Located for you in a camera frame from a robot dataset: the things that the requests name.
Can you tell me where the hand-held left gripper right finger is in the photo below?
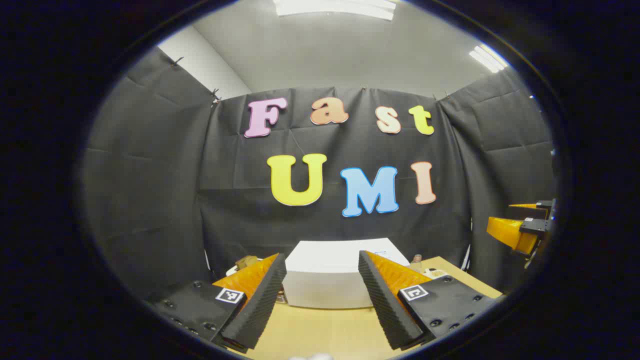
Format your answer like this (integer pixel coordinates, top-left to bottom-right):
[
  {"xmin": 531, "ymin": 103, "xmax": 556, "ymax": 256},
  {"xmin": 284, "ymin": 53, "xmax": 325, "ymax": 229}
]
[{"xmin": 358, "ymin": 250, "xmax": 504, "ymax": 351}]

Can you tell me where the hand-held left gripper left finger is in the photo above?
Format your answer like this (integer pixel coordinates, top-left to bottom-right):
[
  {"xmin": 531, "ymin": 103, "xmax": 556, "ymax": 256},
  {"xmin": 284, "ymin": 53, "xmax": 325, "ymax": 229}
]
[{"xmin": 145, "ymin": 252, "xmax": 288, "ymax": 353}]

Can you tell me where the white microwave oven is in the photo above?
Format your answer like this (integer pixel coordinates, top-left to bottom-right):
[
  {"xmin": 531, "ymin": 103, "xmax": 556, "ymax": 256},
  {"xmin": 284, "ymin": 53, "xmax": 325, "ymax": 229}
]
[{"xmin": 282, "ymin": 238, "xmax": 412, "ymax": 310}]

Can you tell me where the black backdrop cloth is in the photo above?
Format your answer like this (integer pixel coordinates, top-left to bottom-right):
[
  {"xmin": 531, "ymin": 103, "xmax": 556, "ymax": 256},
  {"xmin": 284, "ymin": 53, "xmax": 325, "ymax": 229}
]
[{"xmin": 82, "ymin": 47, "xmax": 558, "ymax": 301}]

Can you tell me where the slatted ceiling light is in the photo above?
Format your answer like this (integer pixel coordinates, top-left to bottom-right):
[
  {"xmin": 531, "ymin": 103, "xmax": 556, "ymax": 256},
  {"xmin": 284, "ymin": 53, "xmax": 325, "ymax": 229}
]
[{"xmin": 469, "ymin": 44, "xmax": 510, "ymax": 74}]

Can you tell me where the long ceiling light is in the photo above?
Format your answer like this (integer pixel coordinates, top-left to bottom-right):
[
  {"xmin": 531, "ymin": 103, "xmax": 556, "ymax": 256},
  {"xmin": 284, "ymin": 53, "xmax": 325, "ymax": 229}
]
[{"xmin": 272, "ymin": 0, "xmax": 398, "ymax": 21}]

